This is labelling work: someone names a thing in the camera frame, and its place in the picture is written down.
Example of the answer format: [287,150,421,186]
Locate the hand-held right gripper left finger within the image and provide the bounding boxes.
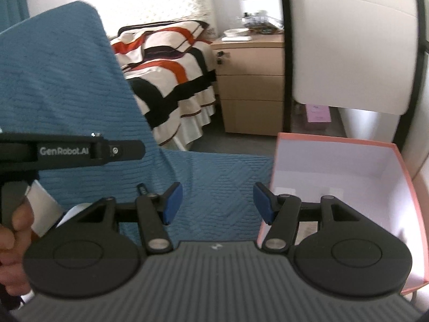
[78,182,184,255]

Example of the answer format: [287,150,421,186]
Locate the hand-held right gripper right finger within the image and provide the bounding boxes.
[252,182,354,252]

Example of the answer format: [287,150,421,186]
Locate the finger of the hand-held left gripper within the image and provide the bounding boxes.
[105,140,146,162]

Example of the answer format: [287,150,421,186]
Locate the pink cardboard box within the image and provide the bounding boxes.
[258,132,429,294]

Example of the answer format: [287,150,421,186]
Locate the person's left hand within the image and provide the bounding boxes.
[0,197,37,296]

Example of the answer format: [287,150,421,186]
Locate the blue textured cloth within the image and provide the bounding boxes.
[0,1,275,245]

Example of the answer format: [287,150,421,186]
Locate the striped bed blanket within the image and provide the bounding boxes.
[110,20,218,151]

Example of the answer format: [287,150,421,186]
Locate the pink small box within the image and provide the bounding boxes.
[306,104,331,123]

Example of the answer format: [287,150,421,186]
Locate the wooden nightstand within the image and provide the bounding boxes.
[210,34,285,135]

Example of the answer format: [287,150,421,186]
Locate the blue curtain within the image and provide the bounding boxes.
[0,0,29,34]

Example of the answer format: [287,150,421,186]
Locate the cream quilted headboard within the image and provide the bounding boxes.
[127,0,218,41]

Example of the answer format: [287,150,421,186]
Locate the white round chair back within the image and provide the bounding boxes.
[278,0,429,162]

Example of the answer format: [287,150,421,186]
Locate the wire basket with clutter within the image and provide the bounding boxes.
[238,13,284,36]

